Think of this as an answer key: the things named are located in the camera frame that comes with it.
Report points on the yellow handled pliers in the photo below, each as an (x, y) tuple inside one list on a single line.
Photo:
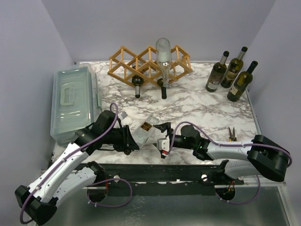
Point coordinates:
[(232, 135)]

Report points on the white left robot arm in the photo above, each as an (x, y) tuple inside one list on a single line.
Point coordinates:
[(41, 198)]

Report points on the clear square glass bottle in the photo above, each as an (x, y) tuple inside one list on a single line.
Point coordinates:
[(145, 130)]

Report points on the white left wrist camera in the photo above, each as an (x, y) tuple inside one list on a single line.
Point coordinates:
[(123, 115)]

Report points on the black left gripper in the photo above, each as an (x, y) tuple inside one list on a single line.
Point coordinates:
[(127, 143)]

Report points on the green bottle in rack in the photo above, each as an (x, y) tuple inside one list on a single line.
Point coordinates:
[(163, 88)]

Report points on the green bottle silver neck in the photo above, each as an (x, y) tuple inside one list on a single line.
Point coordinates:
[(217, 73)]

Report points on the clear round glass bottle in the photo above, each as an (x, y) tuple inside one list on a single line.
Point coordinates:
[(164, 58)]

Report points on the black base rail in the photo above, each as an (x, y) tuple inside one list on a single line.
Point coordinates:
[(161, 180)]

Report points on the wooden lattice wine rack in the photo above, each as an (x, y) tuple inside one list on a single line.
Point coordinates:
[(125, 64)]

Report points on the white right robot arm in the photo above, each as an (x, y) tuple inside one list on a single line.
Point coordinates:
[(258, 156)]

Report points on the translucent plastic storage box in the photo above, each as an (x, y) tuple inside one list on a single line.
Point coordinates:
[(76, 102)]

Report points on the tall green bottle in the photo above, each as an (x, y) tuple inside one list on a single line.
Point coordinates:
[(234, 67)]

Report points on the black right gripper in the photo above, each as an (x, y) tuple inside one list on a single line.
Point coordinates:
[(177, 138)]

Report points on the green wine bottle brown label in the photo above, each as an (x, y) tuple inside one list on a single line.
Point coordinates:
[(137, 81)]

